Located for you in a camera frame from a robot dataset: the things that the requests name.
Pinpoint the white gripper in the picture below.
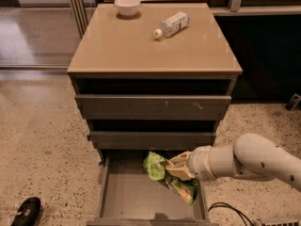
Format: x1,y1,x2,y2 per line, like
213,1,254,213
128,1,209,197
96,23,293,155
166,146,216,182

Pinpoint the green rice chip bag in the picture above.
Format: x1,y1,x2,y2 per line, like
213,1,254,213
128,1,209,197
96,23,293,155
143,152,198,205

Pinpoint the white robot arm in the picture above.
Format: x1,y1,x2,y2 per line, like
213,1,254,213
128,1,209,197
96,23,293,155
166,133,301,191

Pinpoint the bottom open grey drawer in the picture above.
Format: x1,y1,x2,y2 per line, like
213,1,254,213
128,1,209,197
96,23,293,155
87,151,219,226

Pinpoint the middle grey drawer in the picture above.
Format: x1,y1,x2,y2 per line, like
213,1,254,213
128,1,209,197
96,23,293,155
88,131,216,151

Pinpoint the brown drawer cabinet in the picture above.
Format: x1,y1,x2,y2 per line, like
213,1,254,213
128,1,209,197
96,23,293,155
68,3,242,159

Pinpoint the top grey drawer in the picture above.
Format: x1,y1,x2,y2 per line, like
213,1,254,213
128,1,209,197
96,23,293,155
75,94,231,121

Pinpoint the white power strip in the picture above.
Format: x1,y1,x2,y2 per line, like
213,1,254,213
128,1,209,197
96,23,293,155
254,218,301,226

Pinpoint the small dark floor object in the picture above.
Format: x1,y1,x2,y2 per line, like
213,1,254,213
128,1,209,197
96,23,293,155
285,93,301,111

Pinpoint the clear plastic water bottle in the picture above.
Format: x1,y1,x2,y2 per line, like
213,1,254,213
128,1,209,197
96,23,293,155
153,11,189,39

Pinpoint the black shoe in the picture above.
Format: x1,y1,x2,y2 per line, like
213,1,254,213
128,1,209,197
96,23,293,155
10,197,41,226

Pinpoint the white ceramic bowl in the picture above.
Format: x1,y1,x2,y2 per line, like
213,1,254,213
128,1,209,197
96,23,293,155
114,0,140,17

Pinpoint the black cable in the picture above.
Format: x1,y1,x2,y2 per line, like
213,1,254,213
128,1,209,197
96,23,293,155
208,202,255,226

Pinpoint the metal frame post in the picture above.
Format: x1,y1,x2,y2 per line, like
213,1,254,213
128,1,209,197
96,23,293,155
70,0,88,38

